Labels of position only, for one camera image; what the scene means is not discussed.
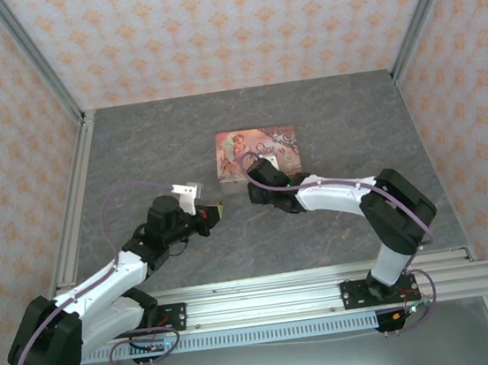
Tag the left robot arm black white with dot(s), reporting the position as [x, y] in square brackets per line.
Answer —
[46, 345]

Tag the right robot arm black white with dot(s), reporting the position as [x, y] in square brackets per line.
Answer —
[398, 208]

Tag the pink decorated storage box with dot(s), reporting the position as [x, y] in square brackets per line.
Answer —
[232, 157]

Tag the aluminium front beam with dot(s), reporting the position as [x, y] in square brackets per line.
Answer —
[263, 302]

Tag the small electronics board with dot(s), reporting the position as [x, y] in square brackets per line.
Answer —
[155, 345]
[413, 309]

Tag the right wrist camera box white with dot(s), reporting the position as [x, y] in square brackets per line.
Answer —
[270, 162]

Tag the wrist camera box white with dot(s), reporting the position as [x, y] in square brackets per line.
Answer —
[270, 162]
[188, 196]

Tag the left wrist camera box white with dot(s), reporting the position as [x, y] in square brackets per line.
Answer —
[188, 196]

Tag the aluminium side rail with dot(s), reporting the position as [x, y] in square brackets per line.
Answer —
[79, 180]
[419, 125]

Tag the aluminium frame post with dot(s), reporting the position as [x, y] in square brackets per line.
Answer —
[423, 13]
[32, 57]

